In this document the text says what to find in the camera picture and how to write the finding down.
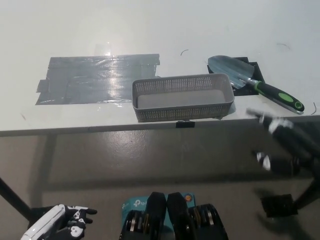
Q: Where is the robot right hand white black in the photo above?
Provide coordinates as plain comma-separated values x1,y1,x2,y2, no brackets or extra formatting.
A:
246,107,310,176

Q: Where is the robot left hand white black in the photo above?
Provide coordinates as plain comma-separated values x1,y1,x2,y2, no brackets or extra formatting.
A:
21,203,98,240

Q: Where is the garden trowel green black handle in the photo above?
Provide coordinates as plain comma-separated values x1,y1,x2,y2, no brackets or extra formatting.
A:
207,55,305,115

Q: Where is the black table leg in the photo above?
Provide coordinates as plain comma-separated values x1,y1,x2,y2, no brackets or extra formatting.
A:
0,176,32,221
293,172,318,211

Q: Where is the black tape patch on table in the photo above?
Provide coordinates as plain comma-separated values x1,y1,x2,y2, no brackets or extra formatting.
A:
206,56,265,97

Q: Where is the teal tp-link box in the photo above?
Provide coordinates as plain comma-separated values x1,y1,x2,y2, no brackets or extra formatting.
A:
121,192,196,233

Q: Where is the small black tape at edge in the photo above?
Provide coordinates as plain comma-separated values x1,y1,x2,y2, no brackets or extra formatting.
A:
176,120,196,129

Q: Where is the grey perforated plastic basket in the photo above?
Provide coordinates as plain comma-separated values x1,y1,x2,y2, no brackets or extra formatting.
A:
131,72,235,123

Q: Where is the grey duct tape patch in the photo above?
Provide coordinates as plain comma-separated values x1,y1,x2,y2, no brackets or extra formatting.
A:
34,53,161,106

